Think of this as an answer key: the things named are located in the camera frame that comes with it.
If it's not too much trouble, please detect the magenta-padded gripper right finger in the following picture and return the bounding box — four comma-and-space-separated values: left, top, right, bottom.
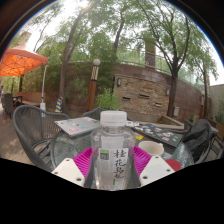
130, 145, 176, 190

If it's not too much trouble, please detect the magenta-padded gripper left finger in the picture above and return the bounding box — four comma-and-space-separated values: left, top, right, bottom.
51, 146, 96, 189

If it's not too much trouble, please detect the clear plastic drink bottle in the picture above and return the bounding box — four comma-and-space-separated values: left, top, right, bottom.
89, 110, 137, 191

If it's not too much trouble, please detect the white ceramic mug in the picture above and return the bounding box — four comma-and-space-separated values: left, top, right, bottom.
137, 140, 165, 158

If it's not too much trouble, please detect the flat round red coaster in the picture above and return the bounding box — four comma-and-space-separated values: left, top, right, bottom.
164, 158, 182, 172

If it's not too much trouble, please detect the black laptop with stickers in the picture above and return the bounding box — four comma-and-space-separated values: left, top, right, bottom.
131, 123, 184, 148

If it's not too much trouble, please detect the silver laptop with stickers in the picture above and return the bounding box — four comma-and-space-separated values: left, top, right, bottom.
54, 116, 102, 138

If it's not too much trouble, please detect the white printed booklet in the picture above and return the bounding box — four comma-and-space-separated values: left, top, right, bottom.
125, 120, 140, 128

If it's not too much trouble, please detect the grey woven armchair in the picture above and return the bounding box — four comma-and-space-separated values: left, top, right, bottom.
12, 105, 71, 173
81, 106, 108, 121
181, 119, 224, 164

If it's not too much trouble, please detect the black backpack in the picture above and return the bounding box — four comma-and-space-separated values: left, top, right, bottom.
182, 119, 214, 164

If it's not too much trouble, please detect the blue yellow striped cone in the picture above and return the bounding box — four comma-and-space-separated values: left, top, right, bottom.
54, 96, 64, 114

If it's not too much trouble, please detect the green potted plant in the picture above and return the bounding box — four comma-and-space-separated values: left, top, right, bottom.
96, 88, 123, 112

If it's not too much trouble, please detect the tree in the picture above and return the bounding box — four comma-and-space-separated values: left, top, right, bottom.
138, 0, 193, 118
194, 43, 218, 118
49, 3, 93, 114
106, 9, 131, 56

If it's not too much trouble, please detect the wooden bench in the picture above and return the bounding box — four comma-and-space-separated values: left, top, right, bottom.
16, 91, 44, 108

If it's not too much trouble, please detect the black metal chair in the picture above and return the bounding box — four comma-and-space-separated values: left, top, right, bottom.
1, 93, 23, 118

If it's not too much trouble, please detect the orange patio umbrella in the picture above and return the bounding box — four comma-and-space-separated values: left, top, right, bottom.
0, 42, 49, 111

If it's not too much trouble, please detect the wooden globe lamp post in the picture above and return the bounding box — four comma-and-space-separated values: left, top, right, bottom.
199, 91, 206, 118
86, 58, 102, 112

